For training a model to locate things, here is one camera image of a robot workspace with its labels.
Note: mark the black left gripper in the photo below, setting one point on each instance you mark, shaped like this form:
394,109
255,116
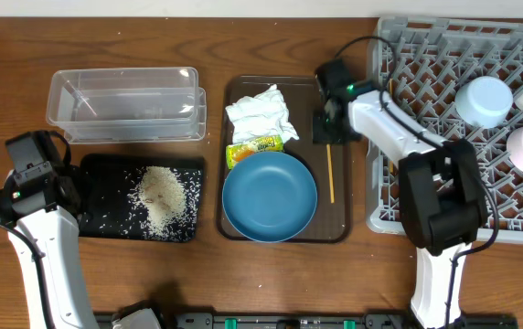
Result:
62,181

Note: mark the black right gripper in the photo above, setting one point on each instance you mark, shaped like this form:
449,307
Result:
330,130

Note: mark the white napkin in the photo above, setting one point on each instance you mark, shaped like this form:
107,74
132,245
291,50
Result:
265,114

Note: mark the dark blue plate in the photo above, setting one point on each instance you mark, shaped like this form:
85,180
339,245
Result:
269,197

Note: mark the pile of rice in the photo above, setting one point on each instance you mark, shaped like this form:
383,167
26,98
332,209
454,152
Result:
163,198

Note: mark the light blue bowl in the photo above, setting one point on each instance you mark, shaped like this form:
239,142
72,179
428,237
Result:
484,102

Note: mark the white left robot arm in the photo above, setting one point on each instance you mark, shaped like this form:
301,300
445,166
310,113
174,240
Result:
47,247

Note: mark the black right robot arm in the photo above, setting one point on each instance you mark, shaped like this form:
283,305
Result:
442,202

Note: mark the black waste tray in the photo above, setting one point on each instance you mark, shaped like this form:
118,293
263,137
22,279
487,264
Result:
110,201

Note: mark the grey dishwasher rack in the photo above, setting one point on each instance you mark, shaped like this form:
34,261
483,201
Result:
422,63

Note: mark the brown serving tray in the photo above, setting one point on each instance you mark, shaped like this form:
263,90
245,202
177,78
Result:
331,222

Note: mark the yellow snack wrapper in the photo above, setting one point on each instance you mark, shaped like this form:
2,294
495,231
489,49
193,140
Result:
235,153

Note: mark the clear plastic bin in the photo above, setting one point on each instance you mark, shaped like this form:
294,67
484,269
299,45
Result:
128,105

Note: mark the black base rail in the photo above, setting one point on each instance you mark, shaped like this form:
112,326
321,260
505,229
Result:
369,321

